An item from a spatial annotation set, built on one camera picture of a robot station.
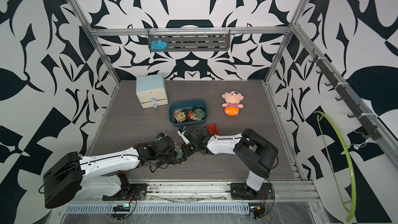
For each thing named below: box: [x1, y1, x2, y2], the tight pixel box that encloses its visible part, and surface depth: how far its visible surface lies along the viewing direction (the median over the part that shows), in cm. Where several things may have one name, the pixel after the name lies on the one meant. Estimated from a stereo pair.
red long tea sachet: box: [206, 122, 221, 136], surface depth 97 cm
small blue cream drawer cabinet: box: [135, 74, 169, 109], surface depth 101 cm
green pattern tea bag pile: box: [174, 144, 184, 160], surface depth 85 cm
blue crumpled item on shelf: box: [150, 39, 169, 53], surface depth 93 cm
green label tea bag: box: [193, 108, 207, 121], surface depth 101 cm
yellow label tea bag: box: [172, 108, 187, 123], surface depth 101 cm
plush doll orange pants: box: [221, 90, 245, 117], surface depth 103 cm
